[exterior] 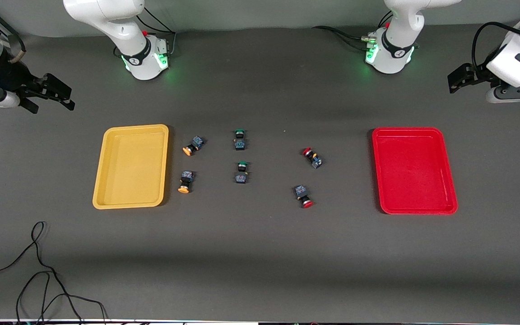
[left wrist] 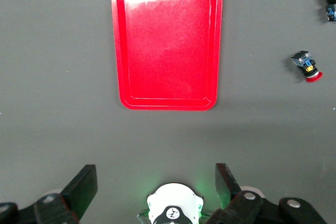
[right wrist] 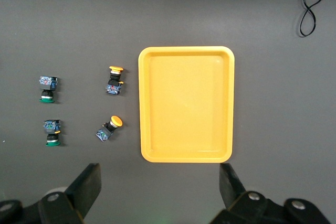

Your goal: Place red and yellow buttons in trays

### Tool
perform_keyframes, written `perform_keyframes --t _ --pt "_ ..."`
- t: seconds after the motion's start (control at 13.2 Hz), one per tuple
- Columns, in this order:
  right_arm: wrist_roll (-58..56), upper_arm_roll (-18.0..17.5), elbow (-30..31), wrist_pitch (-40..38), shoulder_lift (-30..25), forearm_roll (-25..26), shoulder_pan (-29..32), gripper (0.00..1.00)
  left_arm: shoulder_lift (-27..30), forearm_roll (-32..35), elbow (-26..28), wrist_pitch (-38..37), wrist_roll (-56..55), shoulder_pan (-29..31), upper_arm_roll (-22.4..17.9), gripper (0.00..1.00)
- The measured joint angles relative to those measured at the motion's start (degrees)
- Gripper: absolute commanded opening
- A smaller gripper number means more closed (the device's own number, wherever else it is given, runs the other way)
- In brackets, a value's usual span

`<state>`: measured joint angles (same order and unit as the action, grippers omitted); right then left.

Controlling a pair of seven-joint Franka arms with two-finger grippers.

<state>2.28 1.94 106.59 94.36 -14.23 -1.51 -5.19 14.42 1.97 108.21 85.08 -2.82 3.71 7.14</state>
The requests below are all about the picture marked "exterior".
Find yellow push button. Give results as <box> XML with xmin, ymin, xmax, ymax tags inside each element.
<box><xmin>182</xmin><ymin>135</ymin><xmax>205</xmax><ymax>157</ymax></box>
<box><xmin>178</xmin><ymin>170</ymin><xmax>195</xmax><ymax>194</ymax></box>

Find red push button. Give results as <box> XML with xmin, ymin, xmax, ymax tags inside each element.
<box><xmin>302</xmin><ymin>147</ymin><xmax>323</xmax><ymax>170</ymax></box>
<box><xmin>294</xmin><ymin>184</ymin><xmax>314</xmax><ymax>209</ymax></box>

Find red plastic tray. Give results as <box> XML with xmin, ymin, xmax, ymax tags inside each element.
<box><xmin>372</xmin><ymin>127</ymin><xmax>459</xmax><ymax>215</ymax></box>

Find yellow plastic tray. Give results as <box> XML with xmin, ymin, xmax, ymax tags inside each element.
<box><xmin>92</xmin><ymin>124</ymin><xmax>170</xmax><ymax>210</ymax></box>

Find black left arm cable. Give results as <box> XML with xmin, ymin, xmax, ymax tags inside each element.
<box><xmin>471</xmin><ymin>22</ymin><xmax>520</xmax><ymax>83</ymax></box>

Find thin black loose cable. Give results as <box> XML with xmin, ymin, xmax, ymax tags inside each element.
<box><xmin>0</xmin><ymin>221</ymin><xmax>108</xmax><ymax>325</ymax></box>

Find black right arm base cables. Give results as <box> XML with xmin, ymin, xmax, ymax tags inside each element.
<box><xmin>135</xmin><ymin>6</ymin><xmax>177</xmax><ymax>58</ymax></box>

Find black arm base cables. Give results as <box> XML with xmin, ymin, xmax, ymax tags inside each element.
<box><xmin>311</xmin><ymin>11</ymin><xmax>394</xmax><ymax>51</ymax></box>
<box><xmin>135</xmin><ymin>6</ymin><xmax>177</xmax><ymax>58</ymax></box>

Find black left arm base cables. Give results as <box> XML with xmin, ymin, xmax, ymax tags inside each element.
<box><xmin>311</xmin><ymin>11</ymin><xmax>394</xmax><ymax>51</ymax></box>

